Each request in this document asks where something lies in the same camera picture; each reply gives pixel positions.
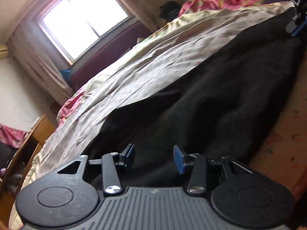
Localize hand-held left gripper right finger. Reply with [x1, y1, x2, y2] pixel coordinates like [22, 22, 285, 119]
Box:
[173, 144, 252, 195]

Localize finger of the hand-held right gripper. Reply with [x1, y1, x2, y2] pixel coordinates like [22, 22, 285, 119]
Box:
[285, 14, 307, 37]

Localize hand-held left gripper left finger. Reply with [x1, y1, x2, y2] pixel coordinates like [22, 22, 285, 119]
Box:
[58, 143, 136, 195]

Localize black pants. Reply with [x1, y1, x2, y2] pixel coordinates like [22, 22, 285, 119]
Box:
[84, 7, 307, 192]

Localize cherry print bedsheet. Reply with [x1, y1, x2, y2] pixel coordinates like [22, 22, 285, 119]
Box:
[14, 2, 295, 221]

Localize wooden chair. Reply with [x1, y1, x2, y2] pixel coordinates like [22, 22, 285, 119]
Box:
[0, 114, 57, 230]

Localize beige speckled mattress sheet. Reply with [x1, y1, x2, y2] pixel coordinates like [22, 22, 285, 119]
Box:
[247, 53, 307, 197]

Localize maroon padded bench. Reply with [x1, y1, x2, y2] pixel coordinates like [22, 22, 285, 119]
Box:
[69, 20, 159, 91]

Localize pink cloth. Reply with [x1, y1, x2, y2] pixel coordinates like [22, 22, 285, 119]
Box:
[0, 123, 27, 149]

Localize black bag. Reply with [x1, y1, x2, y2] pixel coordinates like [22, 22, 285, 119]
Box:
[159, 1, 181, 22]

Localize beige curtain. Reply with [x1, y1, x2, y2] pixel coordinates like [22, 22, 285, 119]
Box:
[113, 0, 166, 33]
[10, 12, 75, 103]

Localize window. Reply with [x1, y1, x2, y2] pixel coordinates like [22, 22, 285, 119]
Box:
[40, 0, 135, 64]

